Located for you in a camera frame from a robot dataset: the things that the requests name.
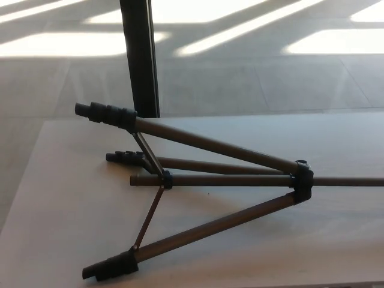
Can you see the brown black camera tripod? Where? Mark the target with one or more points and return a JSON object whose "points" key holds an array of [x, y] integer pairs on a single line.
{"points": [[210, 180]]}

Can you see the black vertical pillar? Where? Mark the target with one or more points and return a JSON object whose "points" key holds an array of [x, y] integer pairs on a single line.
{"points": [[141, 60]]}

